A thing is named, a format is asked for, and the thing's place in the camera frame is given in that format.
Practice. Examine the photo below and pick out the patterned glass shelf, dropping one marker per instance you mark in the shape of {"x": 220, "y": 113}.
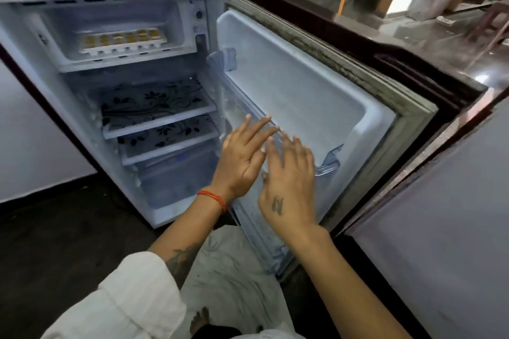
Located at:
{"x": 171, "y": 136}
{"x": 151, "y": 102}

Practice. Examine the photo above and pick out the grey storage box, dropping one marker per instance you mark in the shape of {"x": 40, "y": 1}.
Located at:
{"x": 429, "y": 3}

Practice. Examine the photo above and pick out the clear plastic door bin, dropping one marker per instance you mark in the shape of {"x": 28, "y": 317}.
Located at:
{"x": 318, "y": 168}

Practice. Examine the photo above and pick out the person's left forearm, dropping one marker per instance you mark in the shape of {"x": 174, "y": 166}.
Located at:
{"x": 187, "y": 239}

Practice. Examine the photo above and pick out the person's bare foot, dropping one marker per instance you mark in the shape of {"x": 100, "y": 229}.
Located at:
{"x": 199, "y": 321}

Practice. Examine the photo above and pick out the clear vegetable drawer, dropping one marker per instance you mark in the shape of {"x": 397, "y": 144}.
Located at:
{"x": 175, "y": 180}

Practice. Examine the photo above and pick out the person's right forearm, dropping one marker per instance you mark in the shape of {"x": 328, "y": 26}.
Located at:
{"x": 350, "y": 291}

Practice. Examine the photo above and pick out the maroon plastic stool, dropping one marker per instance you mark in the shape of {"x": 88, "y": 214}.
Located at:
{"x": 491, "y": 23}

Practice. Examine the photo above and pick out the person's left hand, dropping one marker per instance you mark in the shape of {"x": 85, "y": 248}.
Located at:
{"x": 238, "y": 160}

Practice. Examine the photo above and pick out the person's right hand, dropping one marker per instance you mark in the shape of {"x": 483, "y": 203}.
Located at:
{"x": 288, "y": 191}

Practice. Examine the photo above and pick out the pink striped shirt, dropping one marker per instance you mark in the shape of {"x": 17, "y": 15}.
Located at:
{"x": 119, "y": 303}

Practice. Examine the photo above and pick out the white ice cube tray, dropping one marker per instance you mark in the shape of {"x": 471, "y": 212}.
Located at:
{"x": 123, "y": 42}

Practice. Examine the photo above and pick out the maroon refrigerator door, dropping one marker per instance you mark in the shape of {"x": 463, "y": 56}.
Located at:
{"x": 318, "y": 80}

